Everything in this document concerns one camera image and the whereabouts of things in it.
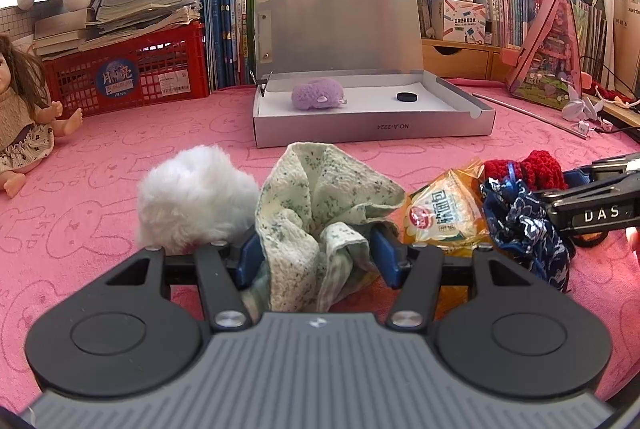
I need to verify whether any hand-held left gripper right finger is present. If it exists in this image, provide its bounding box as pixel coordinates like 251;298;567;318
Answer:
369;221;538;330

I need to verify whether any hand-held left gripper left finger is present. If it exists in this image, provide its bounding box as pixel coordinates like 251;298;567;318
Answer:
102;229;266;332

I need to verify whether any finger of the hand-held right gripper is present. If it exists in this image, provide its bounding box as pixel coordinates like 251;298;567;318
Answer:
562;153;640;190
531;182;640;210

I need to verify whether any red knitted scrunchie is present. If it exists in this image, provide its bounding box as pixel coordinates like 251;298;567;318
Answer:
482;150;568;192

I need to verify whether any dark blue patterned cloth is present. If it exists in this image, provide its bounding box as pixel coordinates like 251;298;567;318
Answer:
480;176;576;292

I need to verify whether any green floral cloth pouch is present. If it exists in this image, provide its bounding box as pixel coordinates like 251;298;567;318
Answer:
240;142;407;314

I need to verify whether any white fluffy pompom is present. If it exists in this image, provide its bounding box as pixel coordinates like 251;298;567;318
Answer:
136;145;261;255

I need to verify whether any silver cardboard box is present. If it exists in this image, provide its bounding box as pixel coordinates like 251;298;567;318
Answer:
251;0;496;149

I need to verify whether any white folded paper figure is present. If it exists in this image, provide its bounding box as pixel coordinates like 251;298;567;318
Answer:
561;84;613;132

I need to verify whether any red yarn piece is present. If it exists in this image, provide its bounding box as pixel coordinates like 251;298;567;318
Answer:
582;74;636;105

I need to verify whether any orange snack packet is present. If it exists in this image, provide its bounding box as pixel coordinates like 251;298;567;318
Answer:
345;159;496;322

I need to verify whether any thin metal rod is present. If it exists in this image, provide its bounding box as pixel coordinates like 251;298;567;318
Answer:
471;92;590;140

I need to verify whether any pink triangular toy house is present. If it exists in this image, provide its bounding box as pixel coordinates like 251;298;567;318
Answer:
501;0;593;111

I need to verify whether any white plastic stand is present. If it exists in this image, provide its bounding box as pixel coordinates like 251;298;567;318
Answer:
590;0;631;87

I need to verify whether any pink bunny printed blanket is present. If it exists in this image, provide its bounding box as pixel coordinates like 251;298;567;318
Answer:
0;76;640;415

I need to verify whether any black binder clip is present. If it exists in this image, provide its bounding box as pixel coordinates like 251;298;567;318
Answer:
250;72;273;97

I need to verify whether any purple plush toy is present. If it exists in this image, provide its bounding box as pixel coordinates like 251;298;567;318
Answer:
291;79;348;111

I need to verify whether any wooden drawer unit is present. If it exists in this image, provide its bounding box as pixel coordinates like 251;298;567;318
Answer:
421;38;521;82

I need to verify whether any red plastic crate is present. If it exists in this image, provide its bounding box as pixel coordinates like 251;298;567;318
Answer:
42;22;211;117

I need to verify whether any white colourful printed box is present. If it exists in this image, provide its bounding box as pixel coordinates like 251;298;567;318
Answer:
431;0;487;45

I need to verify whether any row of blue upright books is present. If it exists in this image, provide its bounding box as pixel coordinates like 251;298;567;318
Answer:
202;0;271;92

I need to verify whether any baby doll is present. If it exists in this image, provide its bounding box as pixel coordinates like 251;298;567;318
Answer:
0;34;83;200

